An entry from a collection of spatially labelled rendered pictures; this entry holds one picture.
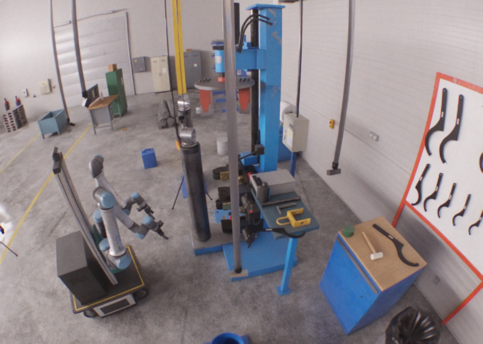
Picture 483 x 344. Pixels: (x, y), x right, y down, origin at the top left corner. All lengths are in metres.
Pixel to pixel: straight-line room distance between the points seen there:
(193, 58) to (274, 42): 10.22
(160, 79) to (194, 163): 10.20
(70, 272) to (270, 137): 2.41
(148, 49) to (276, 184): 11.41
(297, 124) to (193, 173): 1.31
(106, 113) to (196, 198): 5.84
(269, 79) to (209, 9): 10.92
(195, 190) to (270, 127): 1.05
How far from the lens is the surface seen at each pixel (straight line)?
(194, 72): 12.51
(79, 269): 2.50
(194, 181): 2.62
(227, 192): 2.56
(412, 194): 3.09
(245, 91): 2.31
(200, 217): 2.93
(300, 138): 2.95
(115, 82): 9.36
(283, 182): 2.38
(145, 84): 13.19
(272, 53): 2.36
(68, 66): 14.18
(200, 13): 13.03
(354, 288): 2.37
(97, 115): 8.19
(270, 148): 2.62
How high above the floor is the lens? 2.51
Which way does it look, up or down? 29 degrees down
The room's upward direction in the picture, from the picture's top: 1 degrees counter-clockwise
